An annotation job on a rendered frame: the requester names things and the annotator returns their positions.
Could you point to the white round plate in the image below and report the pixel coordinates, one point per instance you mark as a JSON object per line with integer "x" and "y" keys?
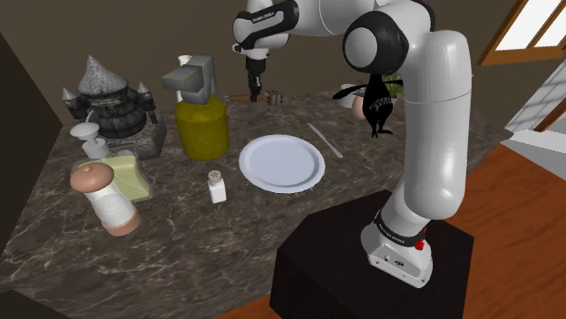
{"x": 282, "y": 163}

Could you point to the white salt shaker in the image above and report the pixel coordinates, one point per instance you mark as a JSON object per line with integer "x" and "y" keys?
{"x": 216, "y": 189}

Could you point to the white potted plant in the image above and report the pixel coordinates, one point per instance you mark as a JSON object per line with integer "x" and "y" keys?
{"x": 349, "y": 95}

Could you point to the white and tan pepper mill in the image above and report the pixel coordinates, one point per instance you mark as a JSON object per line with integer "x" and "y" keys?
{"x": 110, "y": 203}

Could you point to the orange pencil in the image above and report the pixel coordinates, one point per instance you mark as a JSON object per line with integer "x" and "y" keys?
{"x": 236, "y": 97}

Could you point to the silver table knife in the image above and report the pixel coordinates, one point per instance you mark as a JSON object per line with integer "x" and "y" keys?
{"x": 326, "y": 141}

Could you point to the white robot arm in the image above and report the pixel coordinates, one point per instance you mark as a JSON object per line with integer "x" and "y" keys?
{"x": 435, "y": 132}

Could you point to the black robot stand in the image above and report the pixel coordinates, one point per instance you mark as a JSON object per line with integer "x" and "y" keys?
{"x": 336, "y": 265}

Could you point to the black bird figure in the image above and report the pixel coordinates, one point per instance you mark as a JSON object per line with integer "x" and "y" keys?
{"x": 376, "y": 106}

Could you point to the pale green soap dispenser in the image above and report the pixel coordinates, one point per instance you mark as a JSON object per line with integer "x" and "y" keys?
{"x": 126, "y": 174}

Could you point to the small grey shaker set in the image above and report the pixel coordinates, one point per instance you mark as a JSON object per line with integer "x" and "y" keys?
{"x": 274, "y": 98}

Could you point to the wooden framed window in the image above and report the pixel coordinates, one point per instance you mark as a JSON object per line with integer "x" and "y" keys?
{"x": 526, "y": 26}

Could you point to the yellow bottle with grey sprayer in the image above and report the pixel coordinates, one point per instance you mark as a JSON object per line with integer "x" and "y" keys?
{"x": 201, "y": 128}

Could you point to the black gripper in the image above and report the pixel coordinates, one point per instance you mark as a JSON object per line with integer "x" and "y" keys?
{"x": 255, "y": 73}

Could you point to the grey castle figure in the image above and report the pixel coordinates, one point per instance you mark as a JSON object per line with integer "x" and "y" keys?
{"x": 108, "y": 104}

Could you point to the tan egg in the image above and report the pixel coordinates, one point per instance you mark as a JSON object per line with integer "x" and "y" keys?
{"x": 357, "y": 109}

